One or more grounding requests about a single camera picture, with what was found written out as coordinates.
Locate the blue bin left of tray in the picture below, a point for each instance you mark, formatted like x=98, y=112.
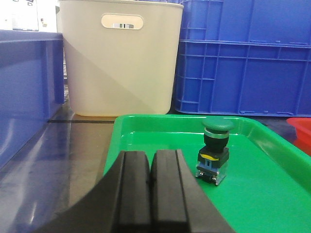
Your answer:
x=31, y=86

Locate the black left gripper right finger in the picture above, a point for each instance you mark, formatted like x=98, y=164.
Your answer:
x=179, y=204

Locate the green plastic tray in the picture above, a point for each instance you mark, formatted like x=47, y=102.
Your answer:
x=267, y=188

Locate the green mushroom push button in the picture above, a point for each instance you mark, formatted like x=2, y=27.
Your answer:
x=212, y=159

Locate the lower blue stacked crate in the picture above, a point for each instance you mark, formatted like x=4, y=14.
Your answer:
x=242, y=79

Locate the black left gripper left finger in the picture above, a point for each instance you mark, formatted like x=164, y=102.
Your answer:
x=118, y=203

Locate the blue stacked crate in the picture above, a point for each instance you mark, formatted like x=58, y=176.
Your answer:
x=252, y=21
x=242, y=79

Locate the cream plastic basket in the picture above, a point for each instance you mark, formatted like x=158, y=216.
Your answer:
x=120, y=55

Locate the red plastic tray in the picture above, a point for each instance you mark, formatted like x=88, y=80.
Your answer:
x=302, y=126

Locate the upper blue stacked crate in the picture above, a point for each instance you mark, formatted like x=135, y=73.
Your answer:
x=252, y=21

